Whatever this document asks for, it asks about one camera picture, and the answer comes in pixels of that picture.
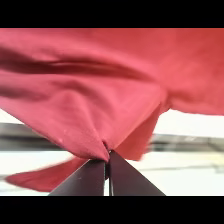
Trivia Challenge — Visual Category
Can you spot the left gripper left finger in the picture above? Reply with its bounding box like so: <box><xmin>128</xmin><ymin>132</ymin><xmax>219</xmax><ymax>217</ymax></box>
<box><xmin>48</xmin><ymin>158</ymin><xmax>107</xmax><ymax>197</ymax></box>

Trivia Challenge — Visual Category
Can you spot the red T-shirt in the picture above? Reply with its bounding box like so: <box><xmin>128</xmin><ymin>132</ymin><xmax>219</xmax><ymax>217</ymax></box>
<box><xmin>0</xmin><ymin>28</ymin><xmax>224</xmax><ymax>193</ymax></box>

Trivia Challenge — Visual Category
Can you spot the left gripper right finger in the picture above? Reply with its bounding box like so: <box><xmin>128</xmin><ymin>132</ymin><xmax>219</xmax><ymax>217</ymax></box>
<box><xmin>107</xmin><ymin>149</ymin><xmax>166</xmax><ymax>197</ymax></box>

